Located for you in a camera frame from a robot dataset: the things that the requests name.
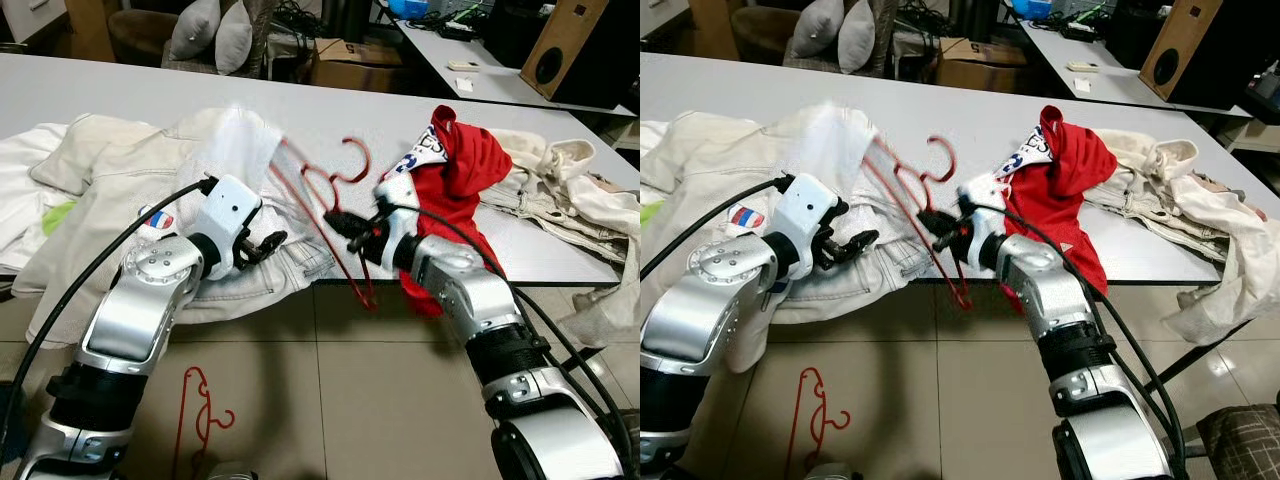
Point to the wooden loudspeaker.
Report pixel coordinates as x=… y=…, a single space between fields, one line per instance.
x=565 y=45
x=1185 y=45

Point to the red T-shirt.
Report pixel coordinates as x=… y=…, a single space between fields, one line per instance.
x=1060 y=190
x=460 y=190

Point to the brown plaid stool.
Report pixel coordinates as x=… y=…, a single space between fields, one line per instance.
x=1240 y=445

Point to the lime green cloth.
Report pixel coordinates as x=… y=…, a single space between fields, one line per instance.
x=650 y=213
x=58 y=218

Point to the blue device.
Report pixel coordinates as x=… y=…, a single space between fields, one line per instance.
x=410 y=8
x=1032 y=8

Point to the white remote control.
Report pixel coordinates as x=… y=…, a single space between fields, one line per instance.
x=1083 y=67
x=465 y=65

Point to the brown wicker chair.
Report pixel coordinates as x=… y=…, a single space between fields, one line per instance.
x=755 y=35
x=135 y=35

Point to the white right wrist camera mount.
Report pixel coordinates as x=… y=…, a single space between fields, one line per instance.
x=985 y=240
x=400 y=240

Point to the white jacket with flag patches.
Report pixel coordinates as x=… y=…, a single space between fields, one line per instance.
x=290 y=265
x=890 y=270

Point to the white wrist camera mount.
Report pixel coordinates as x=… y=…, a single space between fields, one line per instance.
x=812 y=205
x=985 y=240
x=230 y=205
x=400 y=240

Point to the white drawer cabinet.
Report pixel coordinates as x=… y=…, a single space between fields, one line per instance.
x=660 y=12
x=25 y=15

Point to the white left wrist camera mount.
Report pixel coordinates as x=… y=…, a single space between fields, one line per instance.
x=230 y=205
x=812 y=205

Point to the cardboard box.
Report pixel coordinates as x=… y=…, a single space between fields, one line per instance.
x=965 y=75
x=345 y=75

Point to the cream jacket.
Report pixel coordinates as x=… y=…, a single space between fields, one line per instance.
x=720 y=150
x=110 y=155

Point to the white cloth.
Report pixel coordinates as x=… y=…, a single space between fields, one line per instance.
x=25 y=200

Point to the beige jacket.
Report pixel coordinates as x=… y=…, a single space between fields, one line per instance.
x=1180 y=200
x=560 y=200

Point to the small white card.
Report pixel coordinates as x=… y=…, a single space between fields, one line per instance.
x=1083 y=86
x=465 y=86

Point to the grey pillow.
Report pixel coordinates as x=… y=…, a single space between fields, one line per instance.
x=818 y=28
x=195 y=30
x=232 y=40
x=857 y=38

